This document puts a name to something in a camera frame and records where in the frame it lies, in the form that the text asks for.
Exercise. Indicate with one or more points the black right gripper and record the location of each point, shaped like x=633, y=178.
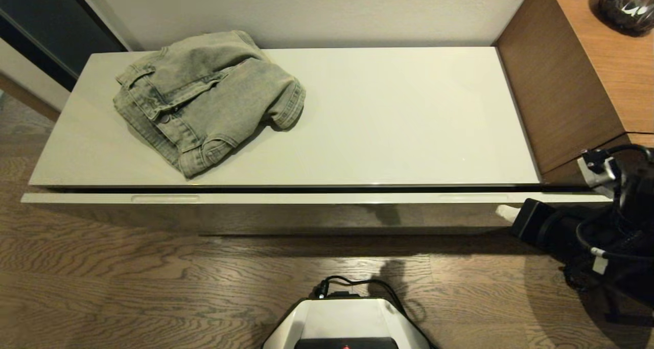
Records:
x=539, y=226

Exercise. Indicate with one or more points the dark glass vase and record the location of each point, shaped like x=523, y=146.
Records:
x=628, y=6

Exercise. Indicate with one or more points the black metal stand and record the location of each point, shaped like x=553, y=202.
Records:
x=628, y=318

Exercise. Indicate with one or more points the white glossy cabinet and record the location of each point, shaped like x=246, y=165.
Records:
x=398, y=119

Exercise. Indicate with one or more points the brown wooden desk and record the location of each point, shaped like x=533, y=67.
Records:
x=557, y=83

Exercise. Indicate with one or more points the grey denim shorts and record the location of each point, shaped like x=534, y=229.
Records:
x=204, y=98

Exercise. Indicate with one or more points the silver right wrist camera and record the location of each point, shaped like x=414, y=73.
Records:
x=598, y=172

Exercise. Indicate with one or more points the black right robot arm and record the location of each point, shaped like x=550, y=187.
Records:
x=628, y=236

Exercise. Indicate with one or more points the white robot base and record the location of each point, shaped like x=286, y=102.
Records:
x=347, y=321

